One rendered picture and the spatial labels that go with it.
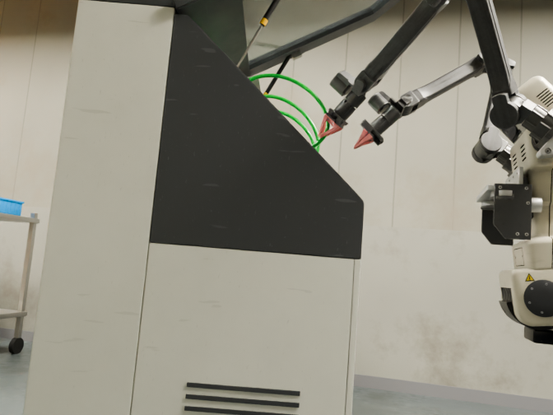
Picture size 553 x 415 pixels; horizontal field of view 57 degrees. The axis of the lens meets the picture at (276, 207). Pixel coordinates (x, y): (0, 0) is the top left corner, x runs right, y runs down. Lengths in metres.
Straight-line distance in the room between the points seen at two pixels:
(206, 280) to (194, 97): 0.51
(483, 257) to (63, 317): 2.80
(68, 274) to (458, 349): 2.74
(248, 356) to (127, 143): 0.67
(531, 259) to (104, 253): 1.20
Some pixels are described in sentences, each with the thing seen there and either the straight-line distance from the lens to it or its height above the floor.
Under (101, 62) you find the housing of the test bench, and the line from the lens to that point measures 1.58.
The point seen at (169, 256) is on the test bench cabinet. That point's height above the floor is 0.76.
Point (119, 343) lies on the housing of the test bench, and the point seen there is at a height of 0.52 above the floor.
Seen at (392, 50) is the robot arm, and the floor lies 1.43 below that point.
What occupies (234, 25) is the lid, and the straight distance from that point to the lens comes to 1.80.
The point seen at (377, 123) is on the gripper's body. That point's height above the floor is 1.30.
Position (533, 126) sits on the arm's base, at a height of 1.18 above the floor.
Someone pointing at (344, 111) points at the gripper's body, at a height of 1.29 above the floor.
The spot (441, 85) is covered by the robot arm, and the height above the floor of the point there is 1.48.
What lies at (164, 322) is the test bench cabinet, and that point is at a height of 0.58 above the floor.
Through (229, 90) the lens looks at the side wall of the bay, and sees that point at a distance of 1.48.
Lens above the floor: 0.75
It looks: 7 degrees up
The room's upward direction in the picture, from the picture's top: 5 degrees clockwise
